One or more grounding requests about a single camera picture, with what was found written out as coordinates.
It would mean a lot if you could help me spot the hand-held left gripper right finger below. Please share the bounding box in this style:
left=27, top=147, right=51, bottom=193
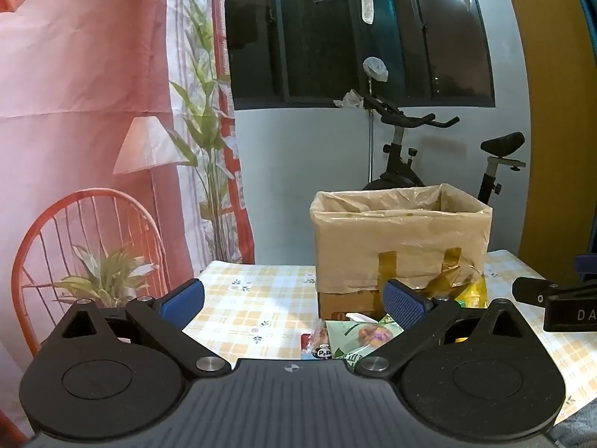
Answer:
left=353, top=279, right=542, bottom=377

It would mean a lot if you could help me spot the thin metal rod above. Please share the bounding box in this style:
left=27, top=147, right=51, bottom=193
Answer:
left=368, top=80, right=375, bottom=183

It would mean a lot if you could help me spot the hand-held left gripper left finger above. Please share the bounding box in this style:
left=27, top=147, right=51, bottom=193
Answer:
left=44, top=279, right=232, bottom=378

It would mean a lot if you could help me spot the yellow snack bag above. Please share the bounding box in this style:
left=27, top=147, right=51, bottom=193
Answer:
left=420, top=271, right=488, bottom=311

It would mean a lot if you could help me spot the green snack packet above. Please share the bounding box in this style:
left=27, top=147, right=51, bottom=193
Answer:
left=325, top=312, right=404, bottom=360

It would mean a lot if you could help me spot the small panda print packet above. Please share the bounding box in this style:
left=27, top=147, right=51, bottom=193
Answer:
left=301, top=318, right=335, bottom=360

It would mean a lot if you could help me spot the plastic-lined cardboard box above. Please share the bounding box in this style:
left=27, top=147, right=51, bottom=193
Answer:
left=310, top=183, right=493, bottom=320

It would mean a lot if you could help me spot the yellow wooden door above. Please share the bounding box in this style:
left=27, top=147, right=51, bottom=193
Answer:
left=501, top=0, right=597, bottom=285

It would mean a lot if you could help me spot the dark window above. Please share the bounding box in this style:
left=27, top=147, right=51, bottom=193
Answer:
left=224, top=0, right=496, bottom=112

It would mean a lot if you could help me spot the crumpled white paper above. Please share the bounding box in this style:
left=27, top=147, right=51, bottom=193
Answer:
left=333, top=89, right=365, bottom=109

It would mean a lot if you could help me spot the black exercise bike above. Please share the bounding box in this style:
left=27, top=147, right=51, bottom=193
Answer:
left=361, top=91, right=526, bottom=206

